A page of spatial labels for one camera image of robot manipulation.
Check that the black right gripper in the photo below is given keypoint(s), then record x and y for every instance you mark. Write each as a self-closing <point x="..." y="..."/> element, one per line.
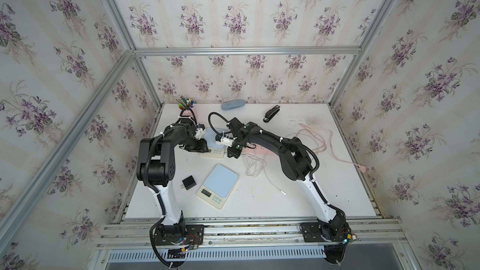
<point x="234" y="154"/>

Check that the pink power strip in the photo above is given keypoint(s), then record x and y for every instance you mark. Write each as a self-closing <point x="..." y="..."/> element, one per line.
<point x="257" y="151"/>

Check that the blue fabric glasses case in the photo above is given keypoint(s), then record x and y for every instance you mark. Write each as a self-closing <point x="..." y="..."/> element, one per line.
<point x="233" y="104"/>

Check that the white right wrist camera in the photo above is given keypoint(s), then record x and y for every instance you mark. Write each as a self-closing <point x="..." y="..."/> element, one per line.
<point x="226" y="141"/>

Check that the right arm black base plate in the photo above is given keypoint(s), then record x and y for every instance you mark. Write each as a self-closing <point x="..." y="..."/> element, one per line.
<point x="315" y="232"/>

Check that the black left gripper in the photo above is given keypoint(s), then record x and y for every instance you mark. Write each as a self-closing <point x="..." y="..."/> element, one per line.
<point x="202" y="147"/>

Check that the blue cream kitchen scale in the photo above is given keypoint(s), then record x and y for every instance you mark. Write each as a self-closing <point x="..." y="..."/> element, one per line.
<point x="217" y="187"/>

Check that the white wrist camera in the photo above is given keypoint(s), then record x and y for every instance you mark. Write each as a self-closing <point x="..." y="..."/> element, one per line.
<point x="226" y="141"/>
<point x="200" y="132"/>

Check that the pink metal pen bucket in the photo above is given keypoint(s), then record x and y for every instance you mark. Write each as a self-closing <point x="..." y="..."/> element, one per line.
<point x="187" y="111"/>

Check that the black stapler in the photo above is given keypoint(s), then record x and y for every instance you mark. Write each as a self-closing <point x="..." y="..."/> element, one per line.
<point x="271" y="113"/>

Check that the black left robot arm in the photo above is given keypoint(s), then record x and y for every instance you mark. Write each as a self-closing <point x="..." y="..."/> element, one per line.
<point x="156" y="166"/>

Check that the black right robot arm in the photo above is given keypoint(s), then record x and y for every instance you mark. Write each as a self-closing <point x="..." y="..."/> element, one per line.
<point x="298" y="163"/>

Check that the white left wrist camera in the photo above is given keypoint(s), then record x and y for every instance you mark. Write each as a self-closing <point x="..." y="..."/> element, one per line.
<point x="200" y="132"/>

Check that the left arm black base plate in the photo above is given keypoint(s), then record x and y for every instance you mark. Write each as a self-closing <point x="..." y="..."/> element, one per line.
<point x="179" y="235"/>

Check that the aluminium mounting rail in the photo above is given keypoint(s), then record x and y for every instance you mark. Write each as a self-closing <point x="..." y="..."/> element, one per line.
<point x="257" y="231"/>

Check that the black power adapter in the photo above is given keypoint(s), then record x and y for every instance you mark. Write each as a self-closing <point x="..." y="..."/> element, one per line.
<point x="188" y="183"/>

